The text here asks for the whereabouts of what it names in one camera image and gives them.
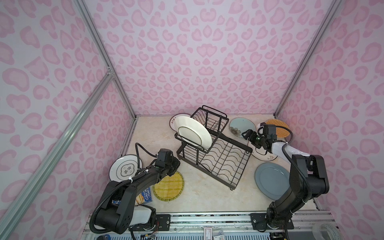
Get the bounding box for pale blue flower plate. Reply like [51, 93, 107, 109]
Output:
[230, 118, 256, 138]

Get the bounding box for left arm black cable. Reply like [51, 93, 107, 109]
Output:
[89, 142, 158, 235]

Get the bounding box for aluminium frame right post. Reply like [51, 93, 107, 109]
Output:
[273, 0, 344, 119]

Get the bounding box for grey blue plate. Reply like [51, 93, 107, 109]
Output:
[255, 163, 290, 201]

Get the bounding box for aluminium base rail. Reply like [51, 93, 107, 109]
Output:
[81, 210, 341, 240]

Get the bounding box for white plate small drawings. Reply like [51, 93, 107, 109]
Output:
[248, 137, 278, 162]

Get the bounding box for black wire dish rack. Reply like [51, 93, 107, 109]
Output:
[175, 105, 253, 191]

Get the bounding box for aluminium frame post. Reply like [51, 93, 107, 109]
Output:
[273, 0, 344, 119]
[74, 0, 137, 120]

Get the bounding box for aluminium frame left diagonal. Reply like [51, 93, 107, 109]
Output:
[1, 73, 115, 240]

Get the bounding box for white plate black rings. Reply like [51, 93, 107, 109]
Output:
[108, 154, 143, 183]

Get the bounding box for aluminium frame left post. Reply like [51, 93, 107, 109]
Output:
[74, 0, 137, 120]

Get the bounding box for white plate orange sunburst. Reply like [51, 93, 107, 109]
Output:
[169, 113, 191, 132]

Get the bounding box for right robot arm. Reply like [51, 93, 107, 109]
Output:
[242, 124, 330, 231]

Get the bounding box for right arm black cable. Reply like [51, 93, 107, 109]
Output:
[257, 123, 313, 205]

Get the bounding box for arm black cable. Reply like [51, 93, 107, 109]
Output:
[257, 123, 313, 205]
[89, 142, 158, 235]

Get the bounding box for orange woven tray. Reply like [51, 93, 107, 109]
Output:
[264, 119, 291, 138]

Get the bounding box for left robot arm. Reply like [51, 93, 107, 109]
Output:
[89, 149, 180, 234]

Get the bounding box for star plate yellow rim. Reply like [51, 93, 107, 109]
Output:
[175, 116, 213, 150]

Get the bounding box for green woven bamboo tray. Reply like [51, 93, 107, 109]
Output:
[153, 172, 185, 202]

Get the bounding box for white tape roll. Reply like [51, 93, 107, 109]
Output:
[312, 222, 343, 240]

